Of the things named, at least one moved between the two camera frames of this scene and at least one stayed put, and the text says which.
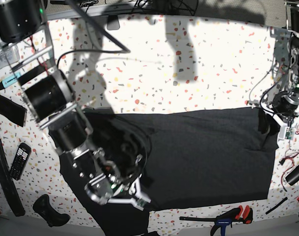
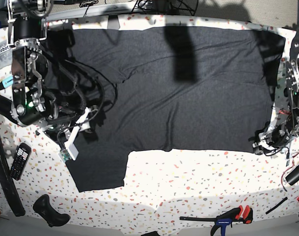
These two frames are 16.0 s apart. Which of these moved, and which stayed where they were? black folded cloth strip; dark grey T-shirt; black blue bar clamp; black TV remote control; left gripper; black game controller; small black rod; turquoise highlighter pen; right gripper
Moved: left gripper; right gripper; dark grey T-shirt
Stayed: black TV remote control; black folded cloth strip; turquoise highlighter pen; black blue bar clamp; black game controller; small black rod
